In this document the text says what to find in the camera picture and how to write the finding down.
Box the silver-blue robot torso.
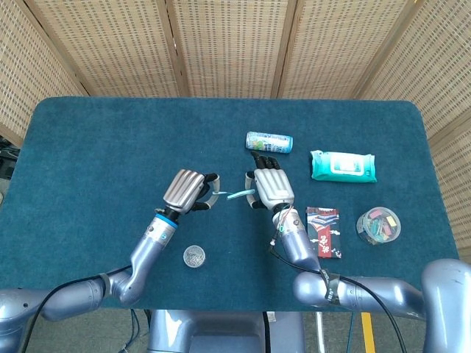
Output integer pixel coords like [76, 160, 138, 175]
[146, 310, 307, 353]

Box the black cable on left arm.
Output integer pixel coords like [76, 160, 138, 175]
[21, 264, 133, 353]

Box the clear tub of colourful clips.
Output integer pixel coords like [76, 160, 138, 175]
[355, 206, 403, 246]

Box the black strap on right arm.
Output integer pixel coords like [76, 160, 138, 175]
[319, 268, 342, 307]

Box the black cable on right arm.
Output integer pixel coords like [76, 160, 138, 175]
[268, 238, 408, 353]

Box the red black snack packet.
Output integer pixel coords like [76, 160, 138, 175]
[305, 206, 343, 260]

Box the yellow floor tape strip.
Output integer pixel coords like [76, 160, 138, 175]
[361, 312, 377, 353]

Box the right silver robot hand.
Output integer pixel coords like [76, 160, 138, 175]
[244, 149, 297, 212]

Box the small clear round pin jar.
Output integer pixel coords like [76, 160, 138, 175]
[183, 245, 207, 269]

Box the teal wet wipes pack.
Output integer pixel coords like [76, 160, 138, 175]
[310, 149, 378, 184]

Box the woven bamboo screen panel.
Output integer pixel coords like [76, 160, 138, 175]
[272, 0, 422, 100]
[24, 0, 191, 99]
[0, 0, 90, 148]
[163, 0, 297, 99]
[355, 0, 471, 265]

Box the light blue toothbrush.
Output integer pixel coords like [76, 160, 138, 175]
[214, 188, 255, 201]

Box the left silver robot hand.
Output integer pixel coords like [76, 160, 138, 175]
[162, 168, 222, 215]

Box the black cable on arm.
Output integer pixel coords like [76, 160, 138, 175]
[21, 264, 133, 353]
[268, 238, 408, 353]

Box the blue cable under table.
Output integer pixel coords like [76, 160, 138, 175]
[123, 310, 144, 353]

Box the blue green beverage can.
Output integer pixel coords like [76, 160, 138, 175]
[245, 131, 294, 154]

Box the black equipment beside table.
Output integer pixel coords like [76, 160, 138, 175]
[0, 135, 20, 182]

